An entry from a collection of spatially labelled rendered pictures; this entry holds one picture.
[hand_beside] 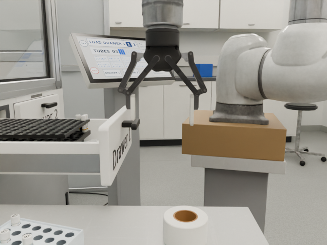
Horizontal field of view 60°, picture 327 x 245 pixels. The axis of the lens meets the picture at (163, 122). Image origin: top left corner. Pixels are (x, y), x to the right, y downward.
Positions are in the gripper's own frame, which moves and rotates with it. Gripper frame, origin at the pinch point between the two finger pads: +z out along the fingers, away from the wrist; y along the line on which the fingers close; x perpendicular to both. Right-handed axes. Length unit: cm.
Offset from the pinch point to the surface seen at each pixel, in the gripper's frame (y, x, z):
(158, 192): 7, -156, 91
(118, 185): 27, -84, 53
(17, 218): 21.1, 26.5, 10.3
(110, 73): 27, -74, -9
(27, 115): 40.9, -17.4, 2.2
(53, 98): 41, -38, -1
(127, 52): 21, -90, -20
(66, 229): 13.3, 27.6, 11.5
